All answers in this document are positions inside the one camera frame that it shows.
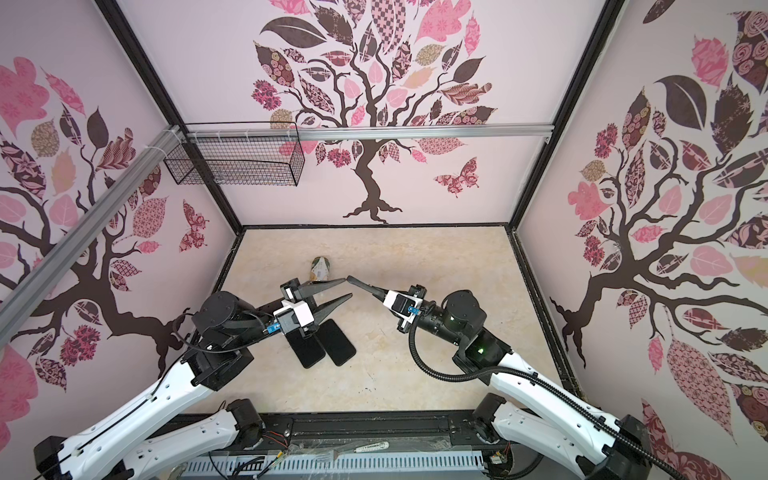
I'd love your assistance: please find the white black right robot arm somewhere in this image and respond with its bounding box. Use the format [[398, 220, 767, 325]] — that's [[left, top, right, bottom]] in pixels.
[[347, 276, 652, 479]]

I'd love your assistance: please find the black left camera cable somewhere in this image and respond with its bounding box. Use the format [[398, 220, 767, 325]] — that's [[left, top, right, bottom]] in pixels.
[[170, 311, 277, 355]]

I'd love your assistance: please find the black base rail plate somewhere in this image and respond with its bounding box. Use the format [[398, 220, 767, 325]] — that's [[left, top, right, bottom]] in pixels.
[[149, 409, 559, 480]]

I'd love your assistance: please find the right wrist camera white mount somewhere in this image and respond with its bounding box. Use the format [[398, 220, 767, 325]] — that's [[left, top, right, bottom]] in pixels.
[[383, 290, 417, 334]]

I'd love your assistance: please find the black smartphone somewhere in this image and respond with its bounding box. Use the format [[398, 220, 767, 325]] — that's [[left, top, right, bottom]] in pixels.
[[316, 319, 357, 367]]

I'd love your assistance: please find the crushed green drink can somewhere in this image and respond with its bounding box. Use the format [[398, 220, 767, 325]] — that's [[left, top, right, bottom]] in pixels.
[[309, 256, 331, 282]]

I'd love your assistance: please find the black wire basket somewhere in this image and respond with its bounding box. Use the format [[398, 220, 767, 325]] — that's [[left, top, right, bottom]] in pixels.
[[164, 120, 305, 187]]

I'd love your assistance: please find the aluminium rail back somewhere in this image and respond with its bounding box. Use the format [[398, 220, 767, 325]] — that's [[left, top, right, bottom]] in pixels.
[[186, 123, 554, 141]]

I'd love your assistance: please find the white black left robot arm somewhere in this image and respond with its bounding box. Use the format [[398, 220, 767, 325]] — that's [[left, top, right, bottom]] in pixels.
[[34, 279, 352, 479]]

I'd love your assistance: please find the aluminium rail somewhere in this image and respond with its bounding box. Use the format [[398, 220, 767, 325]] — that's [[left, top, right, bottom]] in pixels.
[[186, 123, 554, 141], [1, 125, 183, 345]]

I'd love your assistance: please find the black phone case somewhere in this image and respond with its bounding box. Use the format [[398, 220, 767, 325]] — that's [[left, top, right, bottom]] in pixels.
[[285, 330, 326, 369]]

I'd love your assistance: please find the aluminium rail left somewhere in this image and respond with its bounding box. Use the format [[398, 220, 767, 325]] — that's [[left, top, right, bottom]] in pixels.
[[1, 125, 183, 345]]

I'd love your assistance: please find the white slotted cable duct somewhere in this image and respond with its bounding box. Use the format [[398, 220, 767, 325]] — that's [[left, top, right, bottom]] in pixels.
[[180, 451, 485, 479]]

